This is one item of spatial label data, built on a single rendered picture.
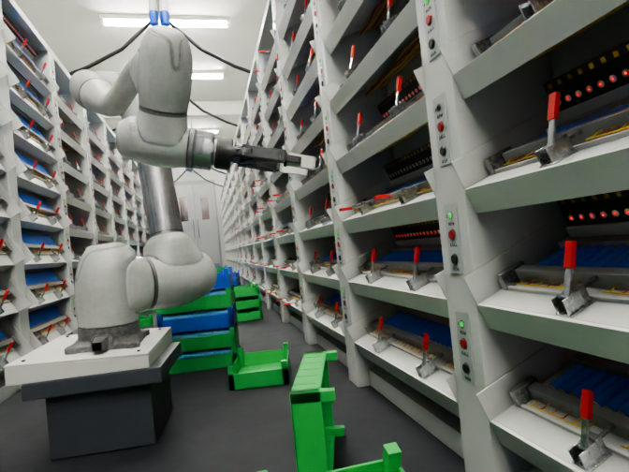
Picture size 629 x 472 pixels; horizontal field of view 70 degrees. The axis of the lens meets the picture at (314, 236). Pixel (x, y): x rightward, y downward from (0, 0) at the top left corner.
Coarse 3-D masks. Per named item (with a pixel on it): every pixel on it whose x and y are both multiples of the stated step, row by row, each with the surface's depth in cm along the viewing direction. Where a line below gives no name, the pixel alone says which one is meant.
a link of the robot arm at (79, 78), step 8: (80, 72) 135; (88, 72) 135; (96, 72) 138; (104, 72) 138; (112, 72) 140; (72, 80) 134; (80, 80) 131; (104, 80) 133; (112, 80) 137; (72, 88) 133; (72, 96) 136; (80, 104) 133
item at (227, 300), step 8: (232, 288) 203; (208, 296) 184; (216, 296) 184; (224, 296) 184; (232, 296) 192; (184, 304) 183; (192, 304) 183; (200, 304) 183; (208, 304) 184; (216, 304) 184; (224, 304) 184; (232, 304) 188; (160, 312) 182; (168, 312) 182; (176, 312) 182; (184, 312) 183
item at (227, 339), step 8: (232, 328) 184; (208, 336) 183; (216, 336) 184; (224, 336) 184; (232, 336) 184; (184, 344) 182; (192, 344) 183; (200, 344) 183; (208, 344) 183; (216, 344) 184; (224, 344) 184; (232, 344) 184
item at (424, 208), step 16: (416, 176) 127; (432, 176) 84; (368, 192) 145; (432, 192) 93; (336, 208) 142; (384, 208) 113; (400, 208) 100; (416, 208) 93; (432, 208) 87; (352, 224) 135; (368, 224) 123; (384, 224) 113; (400, 224) 104
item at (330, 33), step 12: (348, 0) 119; (360, 0) 114; (372, 0) 126; (384, 0) 125; (396, 0) 128; (348, 12) 122; (360, 12) 131; (372, 12) 136; (324, 24) 144; (336, 24) 131; (348, 24) 125; (360, 24) 142; (372, 24) 138; (324, 36) 144; (336, 36) 134
